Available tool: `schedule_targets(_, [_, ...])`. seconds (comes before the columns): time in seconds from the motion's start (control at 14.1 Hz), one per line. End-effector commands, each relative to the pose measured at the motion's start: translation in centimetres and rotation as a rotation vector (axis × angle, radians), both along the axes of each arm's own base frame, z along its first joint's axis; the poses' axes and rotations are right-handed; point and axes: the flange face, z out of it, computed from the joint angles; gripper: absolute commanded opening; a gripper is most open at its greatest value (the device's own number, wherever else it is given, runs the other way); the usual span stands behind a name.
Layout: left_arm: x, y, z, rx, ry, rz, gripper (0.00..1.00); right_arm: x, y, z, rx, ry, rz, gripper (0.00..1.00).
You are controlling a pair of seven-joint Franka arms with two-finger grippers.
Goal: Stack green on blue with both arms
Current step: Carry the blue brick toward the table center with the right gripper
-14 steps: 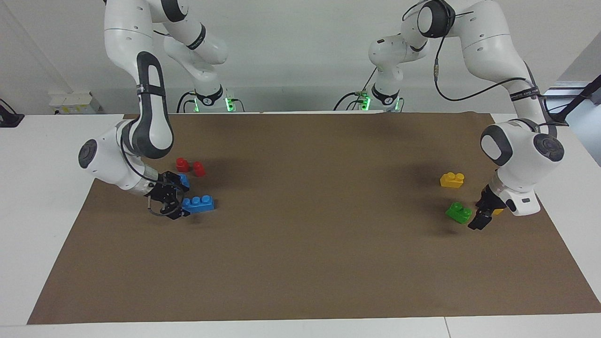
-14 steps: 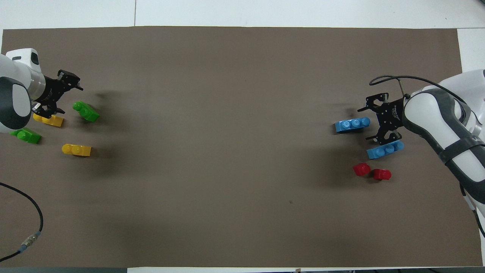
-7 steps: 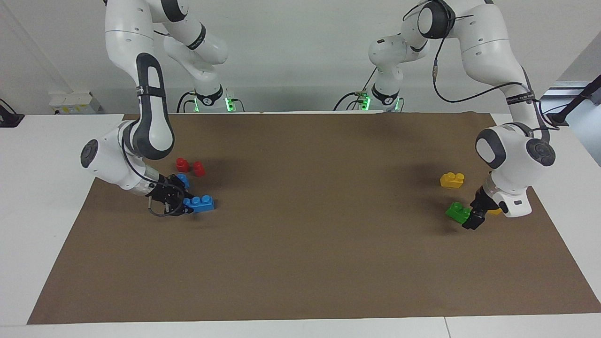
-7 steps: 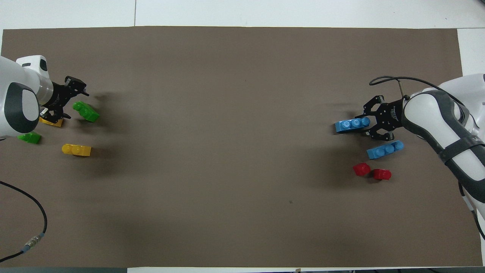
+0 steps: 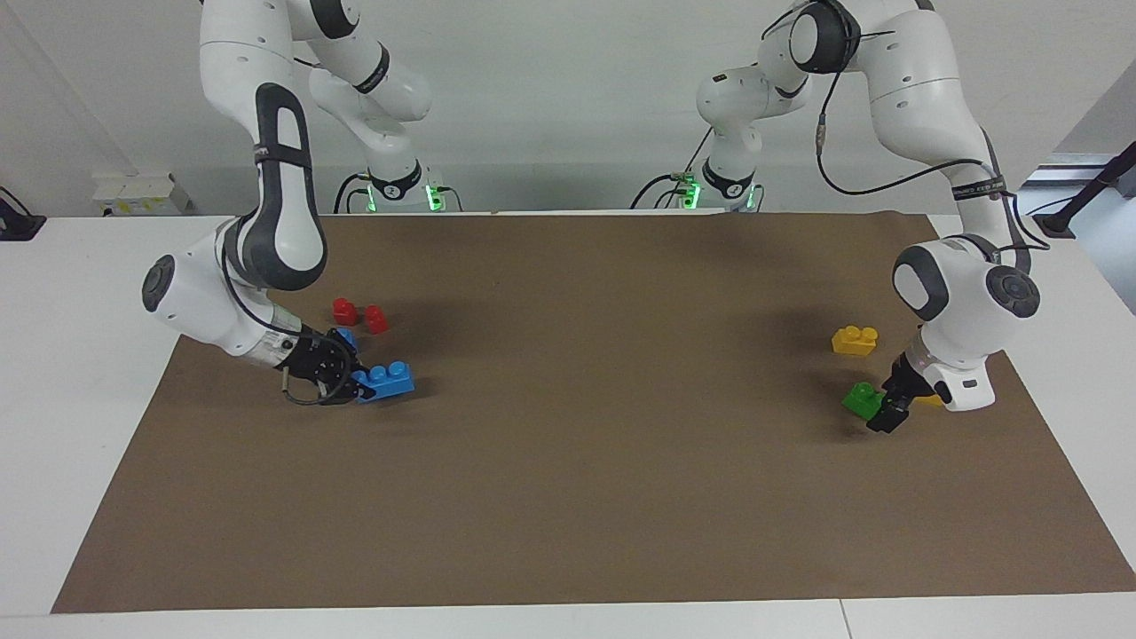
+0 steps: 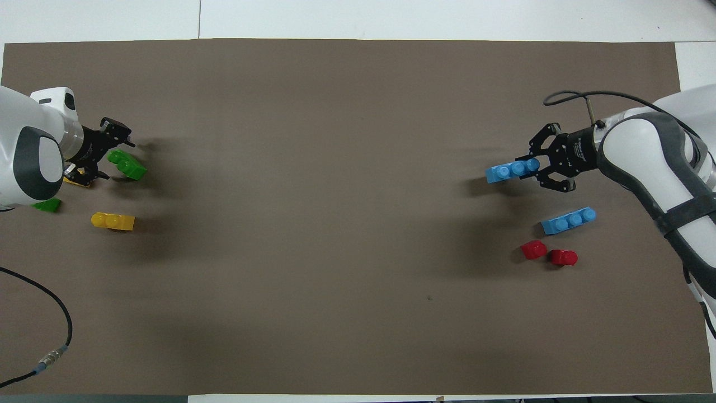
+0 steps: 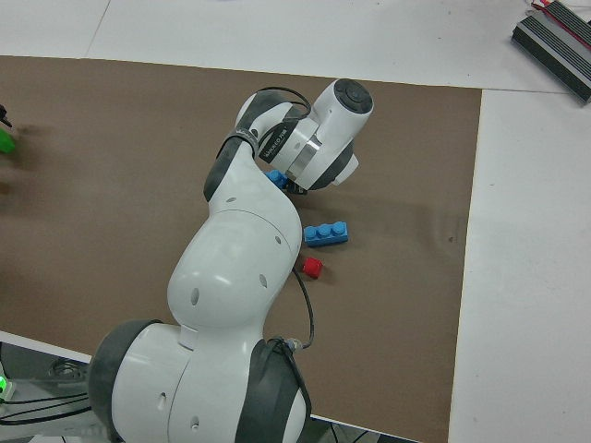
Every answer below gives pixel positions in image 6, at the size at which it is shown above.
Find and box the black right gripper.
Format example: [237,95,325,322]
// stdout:
[517,122,602,194]

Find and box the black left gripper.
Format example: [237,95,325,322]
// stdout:
[68,117,136,186]

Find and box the blue three-stud toy brick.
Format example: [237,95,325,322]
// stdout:
[540,207,597,236]
[485,158,541,184]

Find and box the yellow two-stud toy brick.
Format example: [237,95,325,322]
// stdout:
[91,212,136,232]
[63,167,93,188]

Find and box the brown table mat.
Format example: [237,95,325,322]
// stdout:
[0,38,714,397]

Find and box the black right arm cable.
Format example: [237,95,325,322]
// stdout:
[543,90,703,140]

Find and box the black cable with metal plug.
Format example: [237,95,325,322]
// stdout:
[0,267,74,388]

